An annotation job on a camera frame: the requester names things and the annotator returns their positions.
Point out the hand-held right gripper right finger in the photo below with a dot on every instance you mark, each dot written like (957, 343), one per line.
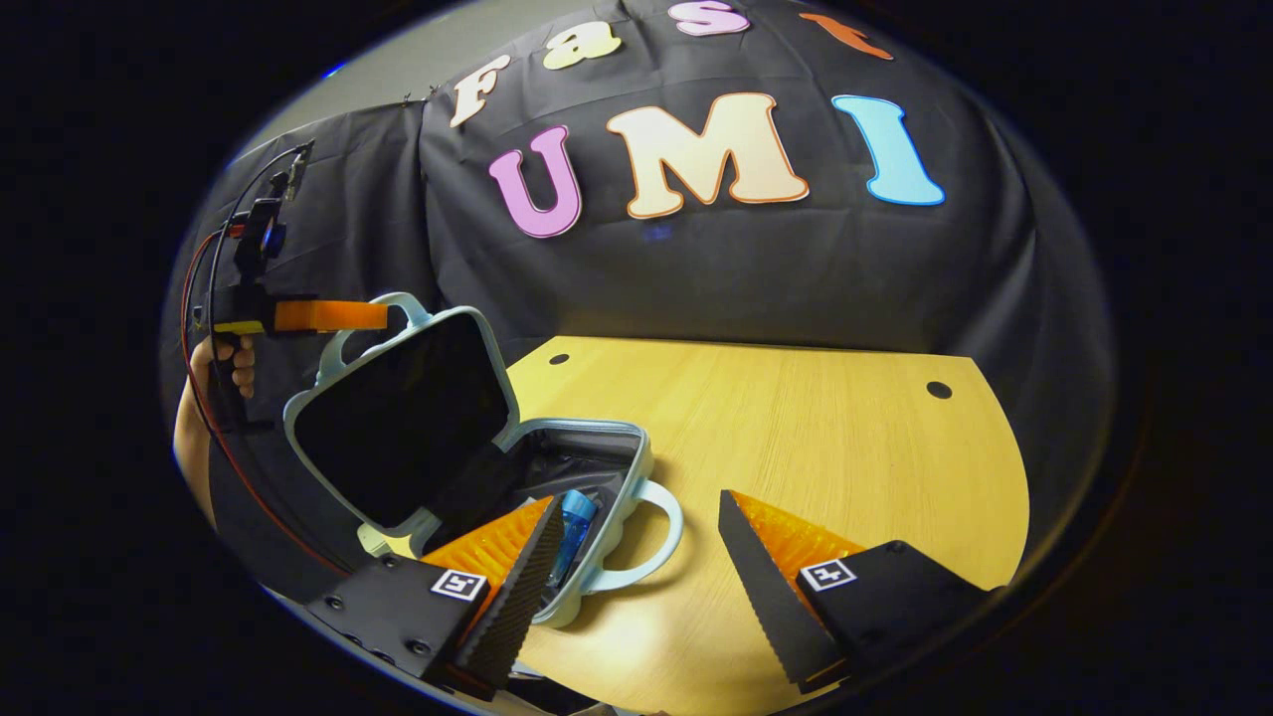
(776, 607)

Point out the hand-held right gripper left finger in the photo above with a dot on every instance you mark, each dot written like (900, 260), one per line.
(507, 617)

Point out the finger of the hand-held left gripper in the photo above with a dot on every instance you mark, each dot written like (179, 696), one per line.
(328, 316)

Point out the light blue suitcase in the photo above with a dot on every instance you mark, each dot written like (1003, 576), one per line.
(398, 418)

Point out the green tube with blue cap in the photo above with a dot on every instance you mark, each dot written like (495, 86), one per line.
(577, 509)

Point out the black backdrop cloth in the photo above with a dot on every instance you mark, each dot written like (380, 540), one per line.
(696, 268)

